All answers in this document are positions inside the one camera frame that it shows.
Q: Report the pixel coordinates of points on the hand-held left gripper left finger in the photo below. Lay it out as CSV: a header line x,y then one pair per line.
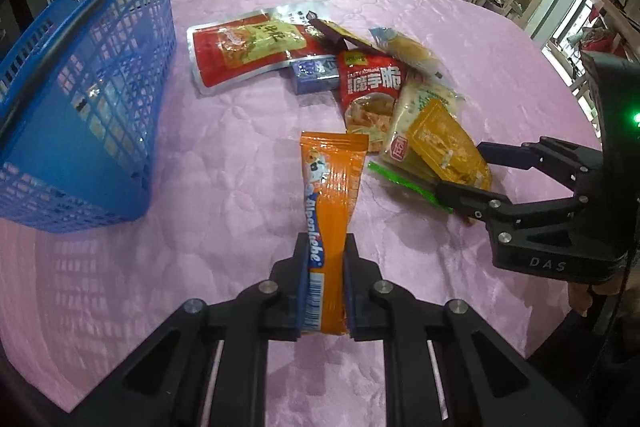
x,y
302,287

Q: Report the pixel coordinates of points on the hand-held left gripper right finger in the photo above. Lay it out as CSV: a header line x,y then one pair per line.
x,y
348,292

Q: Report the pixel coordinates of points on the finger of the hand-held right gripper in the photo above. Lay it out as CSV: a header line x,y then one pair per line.
x,y
500,154
520,217

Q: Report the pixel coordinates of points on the yellow snack packet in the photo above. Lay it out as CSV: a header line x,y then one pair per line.
x,y
450,147

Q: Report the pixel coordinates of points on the orange candy packet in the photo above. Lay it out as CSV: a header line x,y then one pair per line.
x,y
330,207

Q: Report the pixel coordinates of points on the cream cracker packet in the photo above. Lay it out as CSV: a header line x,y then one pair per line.
x,y
430,94

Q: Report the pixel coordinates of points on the green snack wrapper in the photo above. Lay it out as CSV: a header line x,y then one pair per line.
x,y
400,182

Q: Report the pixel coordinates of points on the bread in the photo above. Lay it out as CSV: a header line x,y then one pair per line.
x,y
410,49

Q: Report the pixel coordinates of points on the red chip packet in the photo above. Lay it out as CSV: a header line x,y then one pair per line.
x,y
370,92

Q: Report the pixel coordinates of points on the blue packet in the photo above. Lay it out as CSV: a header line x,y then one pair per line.
x,y
312,74

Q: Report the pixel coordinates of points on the dark brown snack packet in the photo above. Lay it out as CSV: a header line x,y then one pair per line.
x,y
335,34

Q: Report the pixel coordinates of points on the blue plastic basket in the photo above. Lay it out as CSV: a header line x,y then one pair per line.
x,y
75,132

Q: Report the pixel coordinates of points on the person's right hand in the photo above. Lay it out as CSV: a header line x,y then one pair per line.
x,y
580,302

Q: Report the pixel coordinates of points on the large red snack pouch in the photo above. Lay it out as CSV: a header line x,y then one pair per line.
x,y
235,52

